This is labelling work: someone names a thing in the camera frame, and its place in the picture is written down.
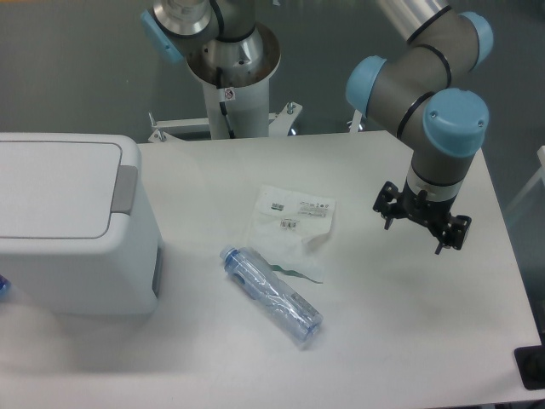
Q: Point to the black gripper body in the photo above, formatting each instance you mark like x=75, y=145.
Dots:
x=435, y=216

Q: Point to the grey lid push button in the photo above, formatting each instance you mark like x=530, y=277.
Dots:
x=124, y=189

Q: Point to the clear plastic water bottle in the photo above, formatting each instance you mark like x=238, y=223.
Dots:
x=288, y=309

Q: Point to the white trash can body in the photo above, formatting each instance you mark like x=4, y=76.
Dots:
x=116, y=273

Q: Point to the white frame at right edge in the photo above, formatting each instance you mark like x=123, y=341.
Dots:
x=537, y=179

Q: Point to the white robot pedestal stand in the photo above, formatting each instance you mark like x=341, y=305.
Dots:
x=235, y=79

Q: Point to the blue object at left edge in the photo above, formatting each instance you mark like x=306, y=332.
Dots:
x=5, y=286

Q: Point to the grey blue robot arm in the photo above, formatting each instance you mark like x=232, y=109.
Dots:
x=415, y=98

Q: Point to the white plastic packaging bag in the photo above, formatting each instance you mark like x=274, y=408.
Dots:
x=287, y=228

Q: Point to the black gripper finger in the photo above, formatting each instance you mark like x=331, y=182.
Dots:
x=451, y=231
x=389, y=204

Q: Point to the white trash can lid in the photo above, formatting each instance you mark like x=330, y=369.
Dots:
x=57, y=189

